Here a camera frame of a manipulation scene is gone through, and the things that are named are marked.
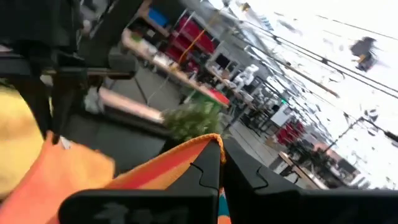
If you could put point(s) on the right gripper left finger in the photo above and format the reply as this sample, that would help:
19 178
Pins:
140 208

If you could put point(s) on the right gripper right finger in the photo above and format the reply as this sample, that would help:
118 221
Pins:
295 208

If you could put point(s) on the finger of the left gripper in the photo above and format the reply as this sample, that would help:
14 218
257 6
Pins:
35 93
63 102

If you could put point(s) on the yellow microfiber towel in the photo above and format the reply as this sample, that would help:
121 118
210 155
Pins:
18 140

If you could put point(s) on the orange microfiber towel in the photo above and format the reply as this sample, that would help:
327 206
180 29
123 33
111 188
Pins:
62 174

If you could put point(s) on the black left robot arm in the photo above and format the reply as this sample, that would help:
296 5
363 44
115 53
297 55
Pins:
37 21

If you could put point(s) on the small potted green plant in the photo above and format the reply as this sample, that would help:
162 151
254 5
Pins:
192 121

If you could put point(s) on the blue storage crate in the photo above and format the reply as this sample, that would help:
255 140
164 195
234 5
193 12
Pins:
158 17

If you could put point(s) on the white humanoid robot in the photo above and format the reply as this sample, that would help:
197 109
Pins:
247 76

